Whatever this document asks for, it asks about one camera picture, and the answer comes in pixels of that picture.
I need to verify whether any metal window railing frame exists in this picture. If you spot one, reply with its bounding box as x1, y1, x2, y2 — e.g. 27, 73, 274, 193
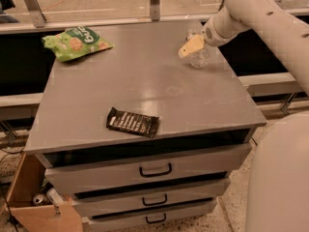
0, 0, 309, 34

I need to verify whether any grey drawer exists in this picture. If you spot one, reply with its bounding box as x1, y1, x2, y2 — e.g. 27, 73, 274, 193
89, 199, 216, 232
45, 143, 251, 194
72, 178, 230, 218

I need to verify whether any grey drawer cabinet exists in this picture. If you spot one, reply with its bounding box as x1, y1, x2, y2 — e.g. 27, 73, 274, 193
24, 19, 267, 232

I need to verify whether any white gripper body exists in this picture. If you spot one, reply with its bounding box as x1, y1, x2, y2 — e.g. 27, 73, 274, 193
202, 7, 249, 46

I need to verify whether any soda can in box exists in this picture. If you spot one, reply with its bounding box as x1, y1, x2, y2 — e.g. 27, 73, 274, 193
33, 193, 49, 206

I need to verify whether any clear plastic water bottle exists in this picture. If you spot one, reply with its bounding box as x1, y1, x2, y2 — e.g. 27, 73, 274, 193
186, 30, 210, 69

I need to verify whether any bottom grey drawer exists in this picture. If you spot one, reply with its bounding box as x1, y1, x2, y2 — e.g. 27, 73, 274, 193
89, 199, 216, 232

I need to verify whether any cardboard box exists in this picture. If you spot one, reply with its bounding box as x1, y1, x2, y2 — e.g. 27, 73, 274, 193
7, 153, 83, 232

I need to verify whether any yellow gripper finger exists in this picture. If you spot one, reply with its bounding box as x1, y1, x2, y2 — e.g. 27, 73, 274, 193
178, 34, 205, 58

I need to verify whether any middle grey drawer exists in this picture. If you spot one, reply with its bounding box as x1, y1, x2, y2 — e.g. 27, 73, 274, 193
72, 178, 230, 218

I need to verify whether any dark chocolate bar wrapper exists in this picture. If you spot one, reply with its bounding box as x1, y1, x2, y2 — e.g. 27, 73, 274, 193
106, 107, 159, 138

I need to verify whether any green rice chip bag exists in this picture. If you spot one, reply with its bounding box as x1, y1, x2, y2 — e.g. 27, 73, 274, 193
42, 26, 114, 62

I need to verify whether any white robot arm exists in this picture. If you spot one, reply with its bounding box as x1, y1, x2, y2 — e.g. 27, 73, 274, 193
179, 0, 309, 232

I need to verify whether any top grey drawer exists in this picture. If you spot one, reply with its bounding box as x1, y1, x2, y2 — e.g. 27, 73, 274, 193
45, 143, 251, 194

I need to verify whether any white bottle in box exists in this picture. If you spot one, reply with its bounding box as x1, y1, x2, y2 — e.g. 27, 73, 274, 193
46, 188, 64, 206

